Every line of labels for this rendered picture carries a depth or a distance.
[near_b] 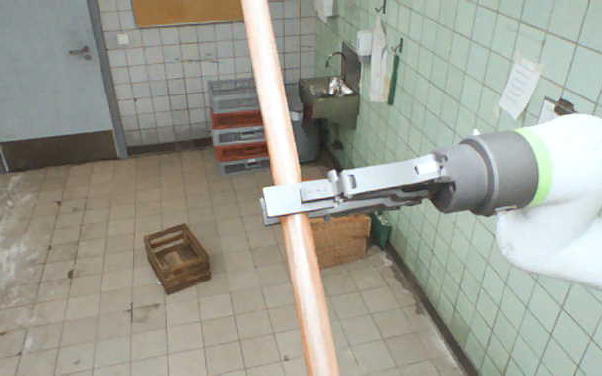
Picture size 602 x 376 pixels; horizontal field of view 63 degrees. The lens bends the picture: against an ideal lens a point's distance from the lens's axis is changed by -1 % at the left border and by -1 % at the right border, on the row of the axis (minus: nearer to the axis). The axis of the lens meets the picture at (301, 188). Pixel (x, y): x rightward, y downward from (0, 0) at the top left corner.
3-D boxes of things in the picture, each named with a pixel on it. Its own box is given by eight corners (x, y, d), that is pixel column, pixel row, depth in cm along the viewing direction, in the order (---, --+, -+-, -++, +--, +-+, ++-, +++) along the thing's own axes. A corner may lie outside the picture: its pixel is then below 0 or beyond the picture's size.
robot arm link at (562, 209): (601, 93, 61) (671, 145, 53) (562, 170, 69) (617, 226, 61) (501, 103, 58) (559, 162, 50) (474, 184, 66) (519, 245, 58)
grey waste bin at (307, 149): (325, 162, 458) (327, 106, 429) (287, 167, 450) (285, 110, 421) (314, 144, 489) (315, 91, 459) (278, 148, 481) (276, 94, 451)
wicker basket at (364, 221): (304, 255, 318) (304, 220, 304) (274, 209, 362) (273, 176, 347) (371, 237, 334) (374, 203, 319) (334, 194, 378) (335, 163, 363)
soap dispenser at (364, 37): (372, 62, 334) (374, 33, 323) (359, 64, 332) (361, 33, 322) (367, 58, 341) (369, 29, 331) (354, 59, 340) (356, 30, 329)
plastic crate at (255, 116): (284, 124, 422) (283, 107, 413) (212, 130, 412) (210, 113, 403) (276, 105, 455) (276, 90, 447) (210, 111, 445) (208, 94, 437)
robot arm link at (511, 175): (480, 141, 63) (520, 109, 55) (507, 230, 60) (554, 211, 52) (437, 147, 62) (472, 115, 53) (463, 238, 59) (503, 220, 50)
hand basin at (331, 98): (355, 169, 398) (363, 57, 349) (312, 175, 390) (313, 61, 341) (337, 143, 436) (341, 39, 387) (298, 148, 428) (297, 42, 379)
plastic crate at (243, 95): (286, 106, 415) (285, 90, 407) (213, 114, 402) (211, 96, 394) (275, 90, 448) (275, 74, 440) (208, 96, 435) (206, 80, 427)
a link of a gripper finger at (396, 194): (426, 199, 54) (433, 195, 53) (333, 210, 50) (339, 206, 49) (417, 166, 55) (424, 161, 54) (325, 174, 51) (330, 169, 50)
